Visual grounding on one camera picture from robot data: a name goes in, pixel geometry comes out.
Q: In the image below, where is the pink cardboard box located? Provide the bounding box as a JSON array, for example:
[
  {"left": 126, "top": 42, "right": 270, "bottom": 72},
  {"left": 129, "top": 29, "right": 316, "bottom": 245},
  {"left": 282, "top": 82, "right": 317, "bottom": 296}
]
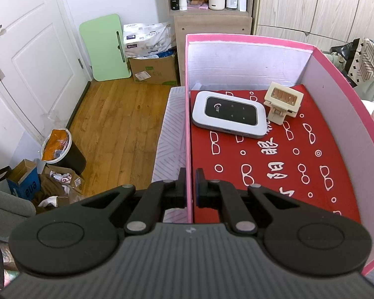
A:
[{"left": 180, "top": 34, "right": 374, "bottom": 289}]

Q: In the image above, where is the light wood wardrobe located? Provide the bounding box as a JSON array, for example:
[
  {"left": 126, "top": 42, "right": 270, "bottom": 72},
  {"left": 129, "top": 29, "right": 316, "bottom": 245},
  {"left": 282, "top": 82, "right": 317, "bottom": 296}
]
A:
[{"left": 252, "top": 0, "right": 374, "bottom": 53}]

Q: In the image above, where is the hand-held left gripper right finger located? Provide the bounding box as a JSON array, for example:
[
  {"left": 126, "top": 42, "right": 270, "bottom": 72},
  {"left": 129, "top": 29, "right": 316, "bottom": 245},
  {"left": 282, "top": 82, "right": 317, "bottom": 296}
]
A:
[{"left": 195, "top": 167, "right": 302, "bottom": 236}]

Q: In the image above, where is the black white patterned bag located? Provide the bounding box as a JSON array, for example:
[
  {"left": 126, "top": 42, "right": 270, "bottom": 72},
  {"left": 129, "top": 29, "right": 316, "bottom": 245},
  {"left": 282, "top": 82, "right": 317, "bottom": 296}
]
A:
[{"left": 345, "top": 37, "right": 374, "bottom": 88}]

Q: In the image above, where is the green clothing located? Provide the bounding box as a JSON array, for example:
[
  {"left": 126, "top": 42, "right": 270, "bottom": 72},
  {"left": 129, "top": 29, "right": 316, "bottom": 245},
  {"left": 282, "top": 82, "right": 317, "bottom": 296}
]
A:
[{"left": 325, "top": 51, "right": 374, "bottom": 104}]

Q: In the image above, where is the white portable wifi router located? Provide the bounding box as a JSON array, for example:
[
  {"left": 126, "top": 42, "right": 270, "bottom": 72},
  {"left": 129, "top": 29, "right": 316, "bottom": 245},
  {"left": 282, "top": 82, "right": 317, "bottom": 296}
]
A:
[{"left": 191, "top": 90, "right": 269, "bottom": 139}]

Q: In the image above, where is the white door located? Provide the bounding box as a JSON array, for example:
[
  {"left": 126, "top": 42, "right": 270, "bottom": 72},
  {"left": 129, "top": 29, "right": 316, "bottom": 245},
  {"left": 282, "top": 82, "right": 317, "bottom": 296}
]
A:
[{"left": 0, "top": 0, "right": 92, "bottom": 175}]

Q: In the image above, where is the grey sofa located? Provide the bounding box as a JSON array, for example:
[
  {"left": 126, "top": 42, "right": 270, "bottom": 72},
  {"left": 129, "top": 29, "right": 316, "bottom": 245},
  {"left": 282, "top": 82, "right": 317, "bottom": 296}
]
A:
[{"left": 0, "top": 187, "right": 36, "bottom": 240}]

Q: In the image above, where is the white striped bedsheet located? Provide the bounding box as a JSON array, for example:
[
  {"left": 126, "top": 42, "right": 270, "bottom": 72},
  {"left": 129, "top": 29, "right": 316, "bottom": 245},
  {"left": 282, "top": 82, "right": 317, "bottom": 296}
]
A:
[{"left": 151, "top": 86, "right": 187, "bottom": 225}]

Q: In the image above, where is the flattened brown cardboard with trash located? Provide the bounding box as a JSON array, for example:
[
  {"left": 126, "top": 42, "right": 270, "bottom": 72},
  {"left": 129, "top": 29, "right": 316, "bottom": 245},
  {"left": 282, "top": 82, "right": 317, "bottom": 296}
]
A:
[{"left": 39, "top": 165, "right": 85, "bottom": 207}]

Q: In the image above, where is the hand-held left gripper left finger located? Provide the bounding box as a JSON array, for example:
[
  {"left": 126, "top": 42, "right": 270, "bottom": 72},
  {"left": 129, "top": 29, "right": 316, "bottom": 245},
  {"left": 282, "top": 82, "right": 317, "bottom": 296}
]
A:
[{"left": 81, "top": 167, "right": 188, "bottom": 236}]

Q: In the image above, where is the white plastic tissue package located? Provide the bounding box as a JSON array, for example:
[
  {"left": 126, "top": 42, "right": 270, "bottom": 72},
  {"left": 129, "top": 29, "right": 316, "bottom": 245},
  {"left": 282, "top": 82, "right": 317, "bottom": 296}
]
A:
[{"left": 122, "top": 22, "right": 177, "bottom": 60}]

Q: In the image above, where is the wooden shelf cabinet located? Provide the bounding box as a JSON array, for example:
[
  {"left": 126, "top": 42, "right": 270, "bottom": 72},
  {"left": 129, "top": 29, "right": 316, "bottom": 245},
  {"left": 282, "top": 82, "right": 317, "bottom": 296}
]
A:
[{"left": 165, "top": 0, "right": 256, "bottom": 87}]

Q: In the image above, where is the beige plastic clip holder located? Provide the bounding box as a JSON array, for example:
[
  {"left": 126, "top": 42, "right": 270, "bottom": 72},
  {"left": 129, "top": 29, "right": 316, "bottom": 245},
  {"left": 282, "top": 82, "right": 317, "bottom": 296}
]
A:
[{"left": 264, "top": 81, "right": 302, "bottom": 126}]

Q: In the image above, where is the red cloth with glasses print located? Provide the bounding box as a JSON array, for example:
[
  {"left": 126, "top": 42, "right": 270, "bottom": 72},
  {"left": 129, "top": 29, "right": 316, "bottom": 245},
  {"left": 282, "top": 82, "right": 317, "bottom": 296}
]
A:
[{"left": 190, "top": 84, "right": 362, "bottom": 225}]

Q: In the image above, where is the green folding table board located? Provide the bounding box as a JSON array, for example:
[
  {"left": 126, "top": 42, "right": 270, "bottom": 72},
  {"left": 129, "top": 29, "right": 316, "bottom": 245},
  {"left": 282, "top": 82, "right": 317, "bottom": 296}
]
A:
[{"left": 79, "top": 14, "right": 132, "bottom": 82}]

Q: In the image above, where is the brown cardboard box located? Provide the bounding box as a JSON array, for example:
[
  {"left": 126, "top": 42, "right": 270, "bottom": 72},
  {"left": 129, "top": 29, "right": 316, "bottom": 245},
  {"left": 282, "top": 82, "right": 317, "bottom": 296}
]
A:
[{"left": 127, "top": 48, "right": 179, "bottom": 86}]

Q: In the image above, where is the black trash bin orange bag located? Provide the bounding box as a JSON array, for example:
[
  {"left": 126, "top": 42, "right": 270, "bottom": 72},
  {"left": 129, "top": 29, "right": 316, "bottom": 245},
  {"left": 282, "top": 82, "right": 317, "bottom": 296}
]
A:
[{"left": 41, "top": 128, "right": 86, "bottom": 175}]

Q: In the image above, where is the blue cardboard box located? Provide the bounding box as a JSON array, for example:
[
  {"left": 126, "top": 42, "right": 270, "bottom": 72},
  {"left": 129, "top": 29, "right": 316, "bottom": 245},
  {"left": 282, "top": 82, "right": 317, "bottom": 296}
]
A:
[{"left": 6, "top": 159, "right": 41, "bottom": 200}]

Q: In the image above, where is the black bag strap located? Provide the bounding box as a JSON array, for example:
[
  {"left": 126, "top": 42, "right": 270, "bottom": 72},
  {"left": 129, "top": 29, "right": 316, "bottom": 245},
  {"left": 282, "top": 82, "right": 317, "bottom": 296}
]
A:
[{"left": 0, "top": 166, "right": 13, "bottom": 188}]

